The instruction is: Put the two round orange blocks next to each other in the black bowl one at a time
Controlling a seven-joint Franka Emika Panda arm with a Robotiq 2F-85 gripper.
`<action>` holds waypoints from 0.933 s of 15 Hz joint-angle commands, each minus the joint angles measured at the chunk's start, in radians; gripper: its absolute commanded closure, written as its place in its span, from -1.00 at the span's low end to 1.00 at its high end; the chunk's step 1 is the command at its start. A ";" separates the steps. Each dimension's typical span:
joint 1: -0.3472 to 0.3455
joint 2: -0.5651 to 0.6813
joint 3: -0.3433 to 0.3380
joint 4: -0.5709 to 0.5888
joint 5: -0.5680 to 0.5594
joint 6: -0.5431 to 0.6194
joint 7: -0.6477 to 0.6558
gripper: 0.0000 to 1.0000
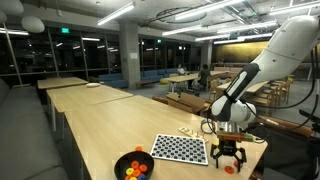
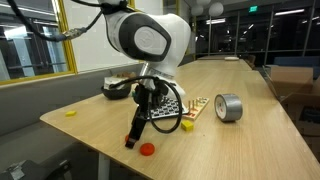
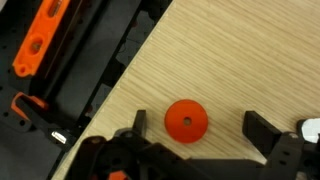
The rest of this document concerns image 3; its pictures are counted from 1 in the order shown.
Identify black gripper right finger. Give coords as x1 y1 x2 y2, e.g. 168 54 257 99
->
242 110 306 180

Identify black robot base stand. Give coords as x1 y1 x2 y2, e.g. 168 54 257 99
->
0 0 174 180

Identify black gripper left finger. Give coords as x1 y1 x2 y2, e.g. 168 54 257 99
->
66 109 154 180

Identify black orange bar clamp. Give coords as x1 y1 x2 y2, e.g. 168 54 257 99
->
10 92 88 148

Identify orange spirit level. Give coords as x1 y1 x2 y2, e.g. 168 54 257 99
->
12 0 72 78

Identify round orange disc block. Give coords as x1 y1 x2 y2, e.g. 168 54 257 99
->
164 99 209 144

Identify white cable plug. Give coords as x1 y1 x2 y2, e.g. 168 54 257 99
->
296 118 320 144

